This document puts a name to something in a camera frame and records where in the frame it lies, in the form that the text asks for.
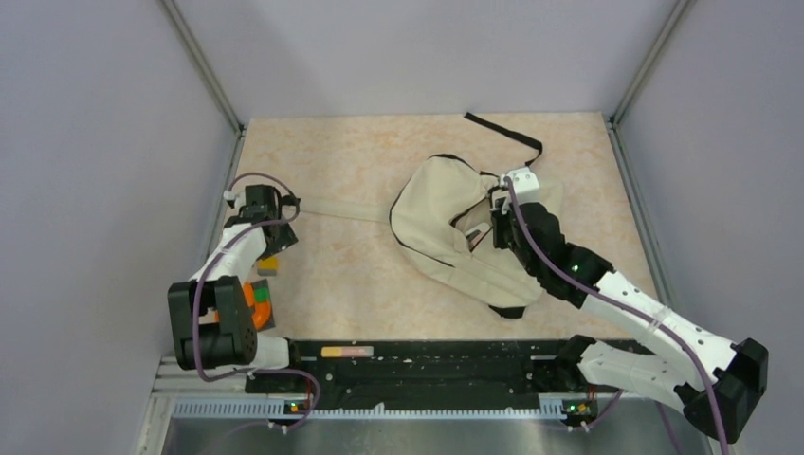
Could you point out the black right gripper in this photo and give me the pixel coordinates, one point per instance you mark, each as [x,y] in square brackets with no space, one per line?
[499,219]

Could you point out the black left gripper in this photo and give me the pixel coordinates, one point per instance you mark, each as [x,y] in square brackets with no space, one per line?
[284,239]

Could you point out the cream canvas backpack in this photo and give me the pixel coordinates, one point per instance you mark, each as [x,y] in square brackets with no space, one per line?
[444,199]

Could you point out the yellow pink highlighter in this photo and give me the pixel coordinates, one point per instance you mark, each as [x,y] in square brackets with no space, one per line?
[351,351]

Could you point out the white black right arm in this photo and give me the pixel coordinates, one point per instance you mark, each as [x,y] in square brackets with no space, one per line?
[713,381]

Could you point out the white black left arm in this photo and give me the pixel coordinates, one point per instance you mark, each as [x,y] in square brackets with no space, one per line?
[212,324]

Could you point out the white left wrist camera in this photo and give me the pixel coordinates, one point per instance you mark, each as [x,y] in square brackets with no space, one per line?
[234,199]

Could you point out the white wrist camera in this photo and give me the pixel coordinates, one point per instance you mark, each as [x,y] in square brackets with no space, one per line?
[522,181]
[234,199]

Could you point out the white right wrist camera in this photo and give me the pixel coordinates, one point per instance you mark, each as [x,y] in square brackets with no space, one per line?
[522,181]

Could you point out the aluminium frame rail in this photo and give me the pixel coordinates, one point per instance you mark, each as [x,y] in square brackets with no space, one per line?
[201,64]

